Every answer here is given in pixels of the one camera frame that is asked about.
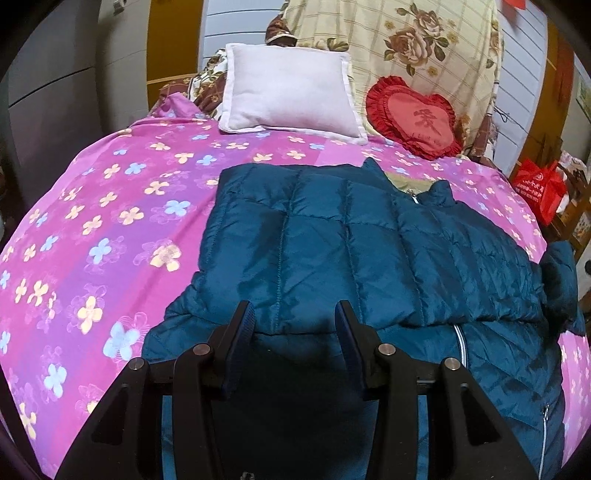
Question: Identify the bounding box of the red heart-shaped cushion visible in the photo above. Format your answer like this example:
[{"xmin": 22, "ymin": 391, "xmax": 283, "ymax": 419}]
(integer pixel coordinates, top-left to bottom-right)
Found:
[{"xmin": 366, "ymin": 76, "xmax": 462, "ymax": 160}]

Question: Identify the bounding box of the white wall socket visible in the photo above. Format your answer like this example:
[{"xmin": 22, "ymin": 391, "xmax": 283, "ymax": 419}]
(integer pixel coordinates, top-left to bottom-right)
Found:
[{"xmin": 112, "ymin": 0, "xmax": 126, "ymax": 15}]

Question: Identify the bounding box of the brown floral blanket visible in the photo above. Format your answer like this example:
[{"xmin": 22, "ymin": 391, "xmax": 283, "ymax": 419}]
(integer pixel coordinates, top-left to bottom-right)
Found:
[{"xmin": 150, "ymin": 48, "xmax": 228, "ymax": 120}]

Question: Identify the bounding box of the wooden shelf rack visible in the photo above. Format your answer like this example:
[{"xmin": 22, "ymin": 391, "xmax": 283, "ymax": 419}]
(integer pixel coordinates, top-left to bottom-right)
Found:
[{"xmin": 550, "ymin": 151, "xmax": 590, "ymax": 261}]

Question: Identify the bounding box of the cream rose-print quilt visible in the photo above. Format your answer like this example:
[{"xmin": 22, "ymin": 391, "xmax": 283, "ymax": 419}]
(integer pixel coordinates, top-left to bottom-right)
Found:
[{"xmin": 264, "ymin": 0, "xmax": 503, "ymax": 152}]

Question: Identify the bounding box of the red shopping bag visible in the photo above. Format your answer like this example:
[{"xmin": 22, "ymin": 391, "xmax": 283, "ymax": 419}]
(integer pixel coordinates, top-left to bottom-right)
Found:
[{"xmin": 512, "ymin": 159, "xmax": 567, "ymax": 227}]

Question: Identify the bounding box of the grey refrigerator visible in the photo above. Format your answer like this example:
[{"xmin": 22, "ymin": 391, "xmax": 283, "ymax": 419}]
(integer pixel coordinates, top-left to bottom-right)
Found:
[{"xmin": 1, "ymin": 0, "xmax": 150, "ymax": 209}]

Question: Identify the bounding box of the pink floral bed sheet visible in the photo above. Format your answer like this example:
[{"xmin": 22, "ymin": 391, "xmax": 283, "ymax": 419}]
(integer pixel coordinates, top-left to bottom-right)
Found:
[{"xmin": 1, "ymin": 94, "xmax": 590, "ymax": 476}]

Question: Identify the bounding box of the dark teal puffer jacket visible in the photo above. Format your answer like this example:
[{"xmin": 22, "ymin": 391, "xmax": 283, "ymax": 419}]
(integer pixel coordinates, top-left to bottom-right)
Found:
[{"xmin": 142, "ymin": 160, "xmax": 585, "ymax": 479}]

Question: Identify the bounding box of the white square pillow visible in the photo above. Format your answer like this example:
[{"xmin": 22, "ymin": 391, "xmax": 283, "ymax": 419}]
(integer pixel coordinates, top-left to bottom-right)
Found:
[{"xmin": 218, "ymin": 43, "xmax": 368, "ymax": 145}]

